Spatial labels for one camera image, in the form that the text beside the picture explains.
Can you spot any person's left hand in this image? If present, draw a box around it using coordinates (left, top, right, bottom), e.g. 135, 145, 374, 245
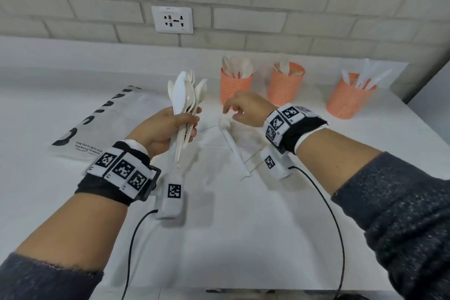
126, 106, 203, 159

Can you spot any person's right hand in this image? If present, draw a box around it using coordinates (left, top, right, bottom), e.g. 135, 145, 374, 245
222, 90, 278, 128

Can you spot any orange mesh spoon cup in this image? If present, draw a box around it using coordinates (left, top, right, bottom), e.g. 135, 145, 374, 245
220, 67, 254, 106

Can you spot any orange mesh fork cup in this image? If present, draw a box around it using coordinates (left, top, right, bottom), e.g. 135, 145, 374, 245
267, 61, 306, 107

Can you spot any orange mesh knife cup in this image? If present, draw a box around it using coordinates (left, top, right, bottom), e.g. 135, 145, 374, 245
326, 73, 377, 120

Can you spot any person's left forearm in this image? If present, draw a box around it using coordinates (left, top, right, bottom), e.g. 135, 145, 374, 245
0, 192, 129, 300

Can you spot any person's right forearm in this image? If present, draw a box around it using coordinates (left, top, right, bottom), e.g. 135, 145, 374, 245
295, 129, 450, 300

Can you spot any grey zip pouch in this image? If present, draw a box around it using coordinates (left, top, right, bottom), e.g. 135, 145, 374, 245
49, 85, 176, 162

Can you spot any black right wristband with markers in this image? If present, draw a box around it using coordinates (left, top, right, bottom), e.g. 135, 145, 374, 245
262, 103, 330, 155

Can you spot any black wristband with markers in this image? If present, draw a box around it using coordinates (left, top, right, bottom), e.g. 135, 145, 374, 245
75, 140, 162, 207
262, 103, 330, 155

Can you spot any black left wristband with markers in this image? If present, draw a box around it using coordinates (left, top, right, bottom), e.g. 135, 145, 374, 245
75, 140, 162, 207

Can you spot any grey cabinet panel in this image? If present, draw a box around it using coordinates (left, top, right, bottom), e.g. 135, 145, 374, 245
407, 60, 450, 181

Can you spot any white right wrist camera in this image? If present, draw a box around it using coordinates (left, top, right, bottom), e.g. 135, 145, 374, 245
262, 147, 293, 181

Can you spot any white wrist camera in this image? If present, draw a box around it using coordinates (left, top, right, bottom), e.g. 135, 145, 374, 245
155, 173, 185, 220
262, 147, 293, 181

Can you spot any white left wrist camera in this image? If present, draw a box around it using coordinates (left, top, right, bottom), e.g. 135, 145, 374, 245
155, 173, 185, 220

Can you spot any white wall socket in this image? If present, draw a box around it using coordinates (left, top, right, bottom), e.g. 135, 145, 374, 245
151, 6, 194, 35

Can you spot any black left camera cable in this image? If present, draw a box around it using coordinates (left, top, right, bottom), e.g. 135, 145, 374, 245
121, 209, 159, 300

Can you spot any black camera cable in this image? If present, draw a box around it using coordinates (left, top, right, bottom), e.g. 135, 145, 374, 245
288, 165, 346, 300
121, 209, 159, 300

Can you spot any black right camera cable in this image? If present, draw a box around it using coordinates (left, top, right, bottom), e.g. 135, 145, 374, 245
288, 165, 346, 300

